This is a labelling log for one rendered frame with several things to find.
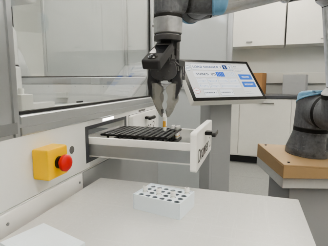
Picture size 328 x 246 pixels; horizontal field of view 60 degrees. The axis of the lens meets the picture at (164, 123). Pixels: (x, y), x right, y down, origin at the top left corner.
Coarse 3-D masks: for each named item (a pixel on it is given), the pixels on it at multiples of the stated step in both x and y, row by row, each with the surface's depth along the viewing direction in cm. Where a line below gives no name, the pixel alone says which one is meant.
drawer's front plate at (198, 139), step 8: (208, 120) 101; (200, 128) 83; (208, 128) 96; (192, 136) 76; (200, 136) 80; (208, 136) 96; (192, 144) 76; (200, 144) 81; (208, 144) 97; (192, 152) 76; (208, 152) 98; (192, 160) 76; (200, 160) 82; (192, 168) 77
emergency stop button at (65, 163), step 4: (64, 156) 65; (68, 156) 66; (60, 160) 65; (64, 160) 65; (68, 160) 66; (60, 164) 64; (64, 164) 65; (68, 164) 66; (60, 168) 65; (64, 168) 65; (68, 168) 66
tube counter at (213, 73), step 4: (212, 72) 173; (216, 72) 174; (220, 72) 175; (224, 72) 176; (228, 72) 178; (232, 72) 179; (212, 76) 171; (216, 76) 172; (220, 76) 173; (224, 76) 174; (228, 76) 176; (232, 76) 177
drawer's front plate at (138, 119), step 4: (144, 112) 127; (148, 112) 132; (152, 112) 137; (132, 116) 115; (136, 116) 118; (140, 116) 122; (144, 116) 127; (132, 120) 114; (136, 120) 118; (140, 120) 122; (144, 120) 127; (148, 120) 132; (152, 120) 137; (132, 124) 115; (136, 124) 118; (140, 124) 122; (144, 124) 127; (152, 124) 137
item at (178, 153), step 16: (112, 128) 105; (96, 144) 87; (112, 144) 85; (128, 144) 84; (144, 144) 82; (160, 144) 81; (176, 144) 79; (144, 160) 83; (160, 160) 81; (176, 160) 80
